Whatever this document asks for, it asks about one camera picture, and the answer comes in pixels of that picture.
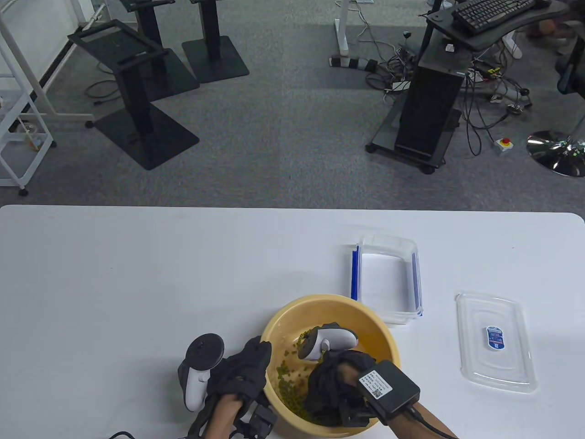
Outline person's left hand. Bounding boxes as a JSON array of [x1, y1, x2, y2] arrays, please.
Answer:
[[207, 337, 273, 402]]

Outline person's right hand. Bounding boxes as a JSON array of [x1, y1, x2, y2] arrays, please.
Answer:
[[303, 349, 390, 428]]

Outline green mung beans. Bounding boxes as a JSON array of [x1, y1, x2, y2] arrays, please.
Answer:
[[273, 327, 330, 424]]

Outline yellow plastic basin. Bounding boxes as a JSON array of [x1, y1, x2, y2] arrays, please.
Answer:
[[259, 294, 402, 428]]

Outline clear container with blue clips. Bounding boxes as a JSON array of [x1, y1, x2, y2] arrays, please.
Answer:
[[343, 234, 424, 326]]

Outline clear plastic container lid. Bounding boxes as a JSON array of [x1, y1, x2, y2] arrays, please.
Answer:
[[455, 293, 539, 394]]

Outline person's left forearm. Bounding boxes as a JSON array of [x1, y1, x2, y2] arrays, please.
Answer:
[[205, 394, 246, 439]]

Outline person's right forearm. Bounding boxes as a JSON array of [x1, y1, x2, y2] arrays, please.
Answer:
[[388, 402, 458, 439]]

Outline white and black left controller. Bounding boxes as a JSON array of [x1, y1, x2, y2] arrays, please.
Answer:
[[177, 333, 226, 412]]

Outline white and black controller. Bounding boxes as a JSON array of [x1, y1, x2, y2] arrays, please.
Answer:
[[297, 322, 360, 362], [177, 333, 226, 412]]

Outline white and black right controller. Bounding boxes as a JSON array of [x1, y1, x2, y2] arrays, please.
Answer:
[[297, 322, 360, 362]]

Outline black floor stand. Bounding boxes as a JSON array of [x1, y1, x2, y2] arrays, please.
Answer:
[[120, 0, 201, 102], [68, 18, 201, 171], [181, 0, 250, 84]]

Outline black wheeled cart base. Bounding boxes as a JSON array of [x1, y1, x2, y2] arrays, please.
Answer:
[[365, 107, 463, 175]]

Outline black computer tower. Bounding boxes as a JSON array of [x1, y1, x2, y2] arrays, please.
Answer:
[[395, 43, 472, 161]]

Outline white metal rack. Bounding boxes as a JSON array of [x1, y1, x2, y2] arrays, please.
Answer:
[[0, 43, 58, 197]]

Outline chrome chair base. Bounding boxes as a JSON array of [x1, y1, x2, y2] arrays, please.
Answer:
[[526, 130, 585, 178]]

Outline white desk leg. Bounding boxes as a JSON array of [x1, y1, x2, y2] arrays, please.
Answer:
[[335, 0, 352, 58]]

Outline black keyboard desk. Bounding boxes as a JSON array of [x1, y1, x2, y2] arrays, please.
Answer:
[[420, 0, 570, 52]]

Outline black keyboard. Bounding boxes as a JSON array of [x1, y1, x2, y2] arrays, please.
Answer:
[[452, 0, 536, 35]]

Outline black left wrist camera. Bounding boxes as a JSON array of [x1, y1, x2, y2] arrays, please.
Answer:
[[232, 402, 278, 439]]

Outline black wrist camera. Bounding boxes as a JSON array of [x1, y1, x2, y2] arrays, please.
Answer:
[[232, 402, 278, 439], [357, 359, 421, 427]]

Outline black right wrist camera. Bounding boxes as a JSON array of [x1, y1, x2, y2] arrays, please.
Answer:
[[357, 359, 421, 427]]

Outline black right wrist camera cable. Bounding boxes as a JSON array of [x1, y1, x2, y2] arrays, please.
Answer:
[[408, 406, 460, 439]]

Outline white frame stand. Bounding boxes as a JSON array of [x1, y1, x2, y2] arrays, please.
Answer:
[[0, 0, 97, 129]]

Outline black looped floor cable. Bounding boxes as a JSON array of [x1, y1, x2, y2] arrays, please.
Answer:
[[86, 80, 122, 107]]

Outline tangle of floor cables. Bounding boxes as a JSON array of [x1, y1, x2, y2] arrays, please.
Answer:
[[356, 0, 534, 157]]

